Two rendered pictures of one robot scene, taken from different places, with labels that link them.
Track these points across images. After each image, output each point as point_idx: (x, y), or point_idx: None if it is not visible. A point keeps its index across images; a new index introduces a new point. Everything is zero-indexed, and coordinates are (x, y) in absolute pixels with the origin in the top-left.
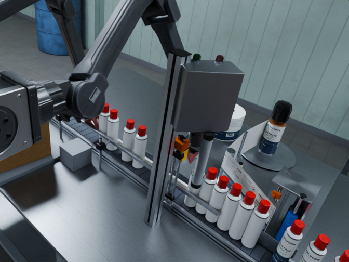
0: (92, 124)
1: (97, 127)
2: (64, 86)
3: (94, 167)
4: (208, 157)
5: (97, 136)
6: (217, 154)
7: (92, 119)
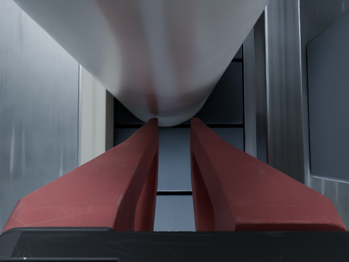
0: (212, 227)
1: (198, 128)
2: None
3: (320, 0)
4: None
5: (162, 174)
6: None
7: (308, 188)
